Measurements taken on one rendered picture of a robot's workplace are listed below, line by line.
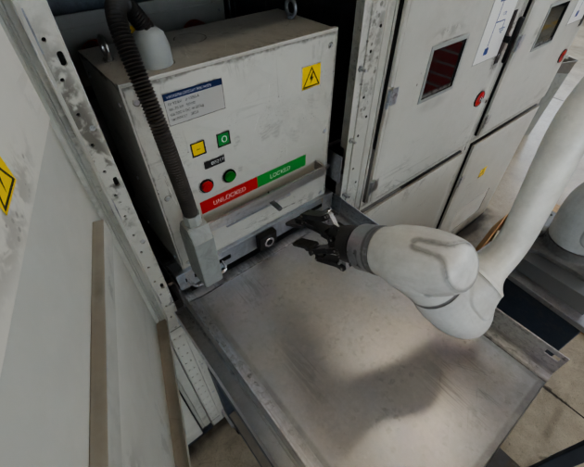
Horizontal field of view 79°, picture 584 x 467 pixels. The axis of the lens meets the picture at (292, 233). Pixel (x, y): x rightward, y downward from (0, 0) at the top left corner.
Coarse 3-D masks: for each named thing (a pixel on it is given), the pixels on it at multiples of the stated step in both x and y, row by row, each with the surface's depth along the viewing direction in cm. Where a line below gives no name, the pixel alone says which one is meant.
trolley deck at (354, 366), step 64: (192, 320) 88; (256, 320) 88; (320, 320) 88; (384, 320) 88; (320, 384) 77; (384, 384) 77; (448, 384) 77; (512, 384) 77; (320, 448) 69; (384, 448) 69; (448, 448) 69
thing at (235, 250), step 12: (324, 192) 112; (312, 204) 108; (288, 216) 104; (264, 228) 100; (276, 228) 103; (288, 228) 107; (240, 240) 97; (252, 240) 99; (228, 252) 96; (240, 252) 99; (180, 276) 89; (180, 288) 91
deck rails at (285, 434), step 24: (336, 216) 115; (360, 216) 107; (192, 312) 88; (216, 336) 85; (504, 336) 85; (528, 336) 79; (240, 360) 81; (528, 360) 81; (552, 360) 77; (240, 384) 77; (264, 408) 67; (288, 432) 70; (288, 456) 68; (312, 456) 67
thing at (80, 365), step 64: (0, 64) 31; (0, 128) 28; (64, 128) 51; (0, 192) 25; (64, 192) 47; (0, 256) 23; (64, 256) 41; (0, 320) 21; (64, 320) 37; (128, 320) 62; (0, 384) 24; (64, 384) 33; (128, 384) 52; (0, 448) 22; (64, 448) 30; (128, 448) 45
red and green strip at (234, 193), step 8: (296, 160) 94; (304, 160) 96; (280, 168) 92; (288, 168) 94; (296, 168) 96; (264, 176) 90; (272, 176) 91; (280, 176) 93; (240, 184) 86; (248, 184) 88; (256, 184) 89; (224, 192) 84; (232, 192) 85; (240, 192) 87; (208, 200) 82; (216, 200) 84; (224, 200) 85; (208, 208) 83
